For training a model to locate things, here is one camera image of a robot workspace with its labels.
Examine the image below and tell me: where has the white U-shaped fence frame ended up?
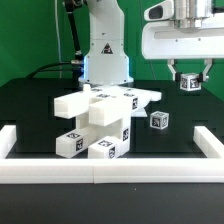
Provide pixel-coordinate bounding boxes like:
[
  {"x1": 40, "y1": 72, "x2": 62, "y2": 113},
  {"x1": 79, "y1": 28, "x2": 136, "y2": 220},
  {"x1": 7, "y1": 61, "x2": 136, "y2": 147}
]
[{"x1": 0, "y1": 125, "x2": 224, "y2": 184}]

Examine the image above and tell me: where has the white marker sheet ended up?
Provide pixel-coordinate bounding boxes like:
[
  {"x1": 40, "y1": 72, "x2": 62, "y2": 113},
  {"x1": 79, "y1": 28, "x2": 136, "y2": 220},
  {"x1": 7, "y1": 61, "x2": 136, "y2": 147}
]
[{"x1": 131, "y1": 108, "x2": 147, "y2": 117}]

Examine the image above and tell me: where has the white chair back frame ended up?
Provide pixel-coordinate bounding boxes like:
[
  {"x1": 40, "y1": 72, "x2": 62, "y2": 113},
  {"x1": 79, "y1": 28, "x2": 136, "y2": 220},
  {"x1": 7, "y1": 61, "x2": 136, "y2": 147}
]
[{"x1": 54, "y1": 84, "x2": 162, "y2": 126}]

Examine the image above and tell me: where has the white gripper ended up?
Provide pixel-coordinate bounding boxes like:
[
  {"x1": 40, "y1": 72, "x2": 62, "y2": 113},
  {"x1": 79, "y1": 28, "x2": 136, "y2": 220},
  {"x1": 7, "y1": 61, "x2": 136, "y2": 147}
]
[{"x1": 141, "y1": 21, "x2": 224, "y2": 82}]

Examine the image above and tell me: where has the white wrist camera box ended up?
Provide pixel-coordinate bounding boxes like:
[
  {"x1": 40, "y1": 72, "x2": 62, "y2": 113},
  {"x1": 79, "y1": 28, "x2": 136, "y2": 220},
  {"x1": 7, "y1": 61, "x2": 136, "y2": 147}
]
[{"x1": 144, "y1": 0, "x2": 175, "y2": 21}]

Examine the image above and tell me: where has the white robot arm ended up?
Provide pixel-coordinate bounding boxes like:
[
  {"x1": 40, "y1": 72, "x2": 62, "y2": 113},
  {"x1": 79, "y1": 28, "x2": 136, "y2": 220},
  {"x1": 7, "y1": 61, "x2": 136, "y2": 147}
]
[{"x1": 80, "y1": 0, "x2": 224, "y2": 91}]

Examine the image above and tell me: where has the black cable bundle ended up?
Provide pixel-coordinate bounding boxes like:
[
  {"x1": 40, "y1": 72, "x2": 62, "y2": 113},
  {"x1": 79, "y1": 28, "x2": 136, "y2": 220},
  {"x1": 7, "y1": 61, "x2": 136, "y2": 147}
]
[{"x1": 25, "y1": 0, "x2": 84, "y2": 80}]

